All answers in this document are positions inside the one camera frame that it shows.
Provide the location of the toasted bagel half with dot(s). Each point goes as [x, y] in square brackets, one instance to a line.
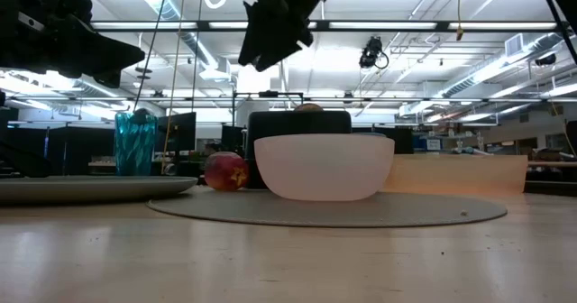
[308, 107]

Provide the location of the black two-slot toaster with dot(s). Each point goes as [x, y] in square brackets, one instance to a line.
[297, 122]

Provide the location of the large grey round plate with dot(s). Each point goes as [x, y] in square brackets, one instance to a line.
[324, 213]

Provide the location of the red apple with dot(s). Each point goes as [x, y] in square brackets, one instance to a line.
[225, 172]

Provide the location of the teal patterned tumbler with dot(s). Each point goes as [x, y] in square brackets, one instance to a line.
[135, 145]

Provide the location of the black overhead camera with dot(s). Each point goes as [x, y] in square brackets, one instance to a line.
[370, 52]

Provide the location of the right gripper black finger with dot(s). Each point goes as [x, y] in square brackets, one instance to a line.
[254, 32]
[284, 43]

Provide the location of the black overhead frame beam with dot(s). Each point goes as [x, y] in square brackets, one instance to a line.
[203, 25]

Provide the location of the black computer monitor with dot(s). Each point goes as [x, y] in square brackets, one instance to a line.
[180, 131]
[403, 140]
[232, 138]

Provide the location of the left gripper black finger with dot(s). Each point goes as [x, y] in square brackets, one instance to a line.
[107, 79]
[108, 52]

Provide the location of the silver ceiling duct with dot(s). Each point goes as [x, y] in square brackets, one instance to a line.
[180, 19]
[518, 64]

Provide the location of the pink bowl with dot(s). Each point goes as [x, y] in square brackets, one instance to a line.
[324, 168]

